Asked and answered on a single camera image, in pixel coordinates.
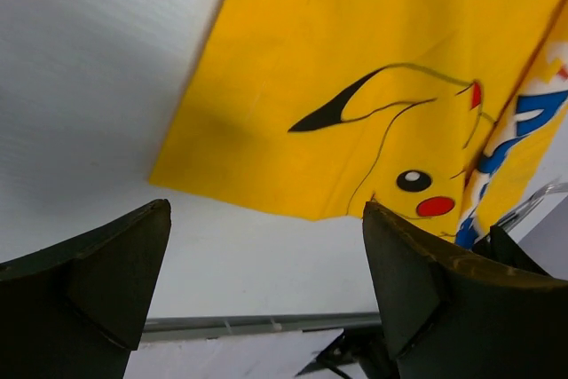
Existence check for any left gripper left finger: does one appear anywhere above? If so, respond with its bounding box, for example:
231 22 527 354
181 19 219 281
1 199 171 378

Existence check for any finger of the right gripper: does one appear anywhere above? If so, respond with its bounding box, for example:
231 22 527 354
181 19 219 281
472 225 548 276

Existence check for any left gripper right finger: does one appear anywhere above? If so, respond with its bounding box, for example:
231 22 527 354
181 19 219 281
363 202 567 378

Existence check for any yellow pikachu cloth napkin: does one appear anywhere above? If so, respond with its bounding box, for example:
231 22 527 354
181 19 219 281
150 0 567 247

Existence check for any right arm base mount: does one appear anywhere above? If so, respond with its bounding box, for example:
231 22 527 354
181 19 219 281
296 326 399 379

